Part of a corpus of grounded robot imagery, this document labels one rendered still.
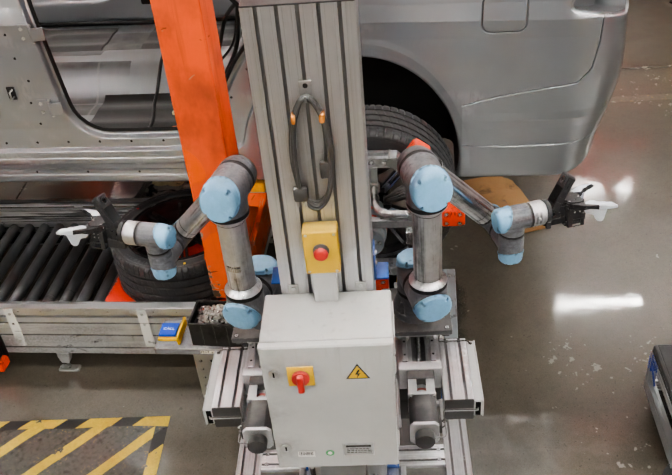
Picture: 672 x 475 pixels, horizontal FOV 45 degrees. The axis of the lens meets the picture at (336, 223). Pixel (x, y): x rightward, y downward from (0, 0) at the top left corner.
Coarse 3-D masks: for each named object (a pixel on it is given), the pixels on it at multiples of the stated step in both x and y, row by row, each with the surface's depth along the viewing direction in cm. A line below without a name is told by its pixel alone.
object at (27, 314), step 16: (0, 304) 357; (16, 304) 356; (32, 304) 355; (48, 304) 354; (64, 304) 354; (80, 304) 353; (96, 304) 352; (112, 304) 351; (128, 304) 350; (144, 304) 349; (160, 304) 349; (176, 304) 348; (192, 304) 347; (0, 320) 359; (16, 320) 358; (32, 320) 357; (48, 320) 357; (64, 320) 356; (80, 320) 355; (96, 320) 354; (112, 320) 353; (128, 320) 352; (144, 320) 350; (160, 320) 350; (16, 336) 364; (144, 336) 356
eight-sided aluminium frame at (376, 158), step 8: (368, 152) 296; (376, 152) 295; (384, 152) 295; (392, 152) 295; (368, 160) 293; (376, 160) 292; (384, 160) 292; (392, 160) 291; (392, 264) 322; (392, 272) 322
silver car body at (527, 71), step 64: (0, 0) 322; (64, 0) 506; (128, 0) 497; (384, 0) 303; (448, 0) 301; (512, 0) 299; (576, 0) 313; (0, 64) 337; (64, 64) 427; (128, 64) 422; (448, 64) 316; (512, 64) 314; (576, 64) 312; (0, 128) 356; (64, 128) 353; (128, 128) 352; (256, 128) 341; (512, 128) 330; (576, 128) 329
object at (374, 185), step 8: (376, 168) 294; (376, 176) 296; (376, 184) 297; (376, 192) 294; (376, 200) 290; (376, 208) 286; (384, 216) 284; (392, 216) 283; (400, 216) 283; (408, 216) 283
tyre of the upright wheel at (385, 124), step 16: (368, 112) 308; (384, 112) 308; (400, 112) 311; (368, 128) 299; (384, 128) 299; (400, 128) 301; (416, 128) 306; (432, 128) 316; (368, 144) 298; (384, 144) 298; (400, 144) 297; (432, 144) 306; (448, 160) 313
